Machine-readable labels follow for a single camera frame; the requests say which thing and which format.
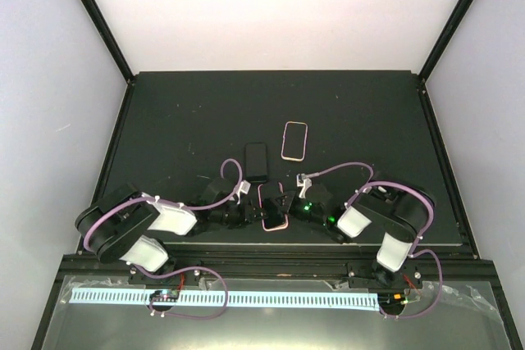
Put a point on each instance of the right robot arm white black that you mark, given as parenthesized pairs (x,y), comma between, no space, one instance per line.
(403,212)

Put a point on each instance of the black frame post right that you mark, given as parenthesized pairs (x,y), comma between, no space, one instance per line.
(452,24)

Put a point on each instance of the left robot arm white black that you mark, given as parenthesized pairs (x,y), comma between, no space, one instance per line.
(115,227)

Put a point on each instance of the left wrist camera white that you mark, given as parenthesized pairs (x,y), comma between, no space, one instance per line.
(242,189)

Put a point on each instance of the right circuit board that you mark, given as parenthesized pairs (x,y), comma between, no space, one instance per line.
(393,299)

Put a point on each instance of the white slotted cable duct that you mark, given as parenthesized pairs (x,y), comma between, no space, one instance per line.
(245,299)

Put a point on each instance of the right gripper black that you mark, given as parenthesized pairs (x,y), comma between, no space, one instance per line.
(289,200)

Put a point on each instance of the black phone with dual camera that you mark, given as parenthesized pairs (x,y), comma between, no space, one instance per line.
(255,163)

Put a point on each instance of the circuit board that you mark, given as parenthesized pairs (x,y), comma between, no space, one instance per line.
(393,299)
(164,295)

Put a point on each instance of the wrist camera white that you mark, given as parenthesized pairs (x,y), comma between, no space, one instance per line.
(242,189)
(303,183)

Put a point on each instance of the black frame post left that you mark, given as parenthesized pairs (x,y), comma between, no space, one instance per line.
(104,31)

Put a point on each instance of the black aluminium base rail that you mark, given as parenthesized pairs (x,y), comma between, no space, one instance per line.
(356,264)

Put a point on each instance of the pink phone case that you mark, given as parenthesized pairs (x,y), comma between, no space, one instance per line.
(260,210)

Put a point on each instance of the left circuit board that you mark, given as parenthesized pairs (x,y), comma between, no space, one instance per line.
(164,295)

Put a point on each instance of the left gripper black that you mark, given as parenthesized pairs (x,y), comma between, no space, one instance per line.
(248,214)

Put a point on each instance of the black frame post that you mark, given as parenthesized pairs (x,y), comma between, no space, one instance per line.
(104,31)
(452,24)

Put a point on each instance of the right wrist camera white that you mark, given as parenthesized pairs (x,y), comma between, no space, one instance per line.
(303,183)

